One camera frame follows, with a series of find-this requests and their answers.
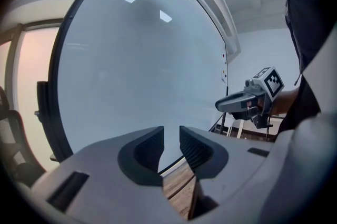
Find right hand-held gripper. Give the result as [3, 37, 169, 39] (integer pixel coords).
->
[215, 66, 286, 129]

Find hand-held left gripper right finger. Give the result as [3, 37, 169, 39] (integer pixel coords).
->
[179, 125, 276, 221]

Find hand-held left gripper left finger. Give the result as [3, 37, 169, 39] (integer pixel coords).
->
[31, 125, 189, 224]

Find person's right forearm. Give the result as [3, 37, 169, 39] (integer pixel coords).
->
[270, 87, 300, 116]

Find person's right hand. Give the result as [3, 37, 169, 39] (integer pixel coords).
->
[256, 96, 272, 115]

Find white table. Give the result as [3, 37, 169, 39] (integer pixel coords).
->
[225, 114, 286, 142]

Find black metal stand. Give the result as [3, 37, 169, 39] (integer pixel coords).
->
[209, 112, 227, 137]

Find black mesh office chair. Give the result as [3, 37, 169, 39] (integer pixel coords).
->
[0, 85, 47, 188]

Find large black-framed whiteboard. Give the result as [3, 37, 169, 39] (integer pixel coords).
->
[48, 0, 230, 175]

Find window with dark frame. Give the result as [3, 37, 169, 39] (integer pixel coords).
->
[0, 22, 64, 174]

